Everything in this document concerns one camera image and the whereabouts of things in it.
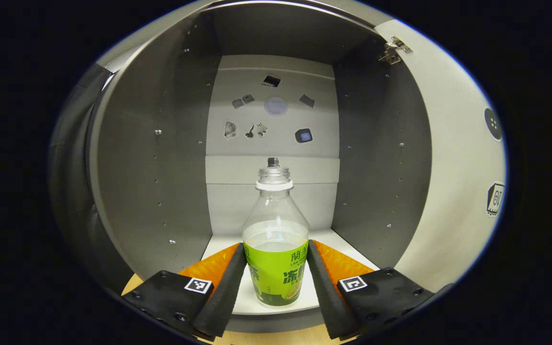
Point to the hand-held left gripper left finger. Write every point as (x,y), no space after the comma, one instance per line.
(225,292)

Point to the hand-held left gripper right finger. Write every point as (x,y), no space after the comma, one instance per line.
(326,297)

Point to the clear green label bottle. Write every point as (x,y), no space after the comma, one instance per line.
(276,268)

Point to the grey cabinet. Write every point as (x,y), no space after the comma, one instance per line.
(161,167)

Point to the metal cabinet hinge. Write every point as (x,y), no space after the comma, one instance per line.
(393,50)

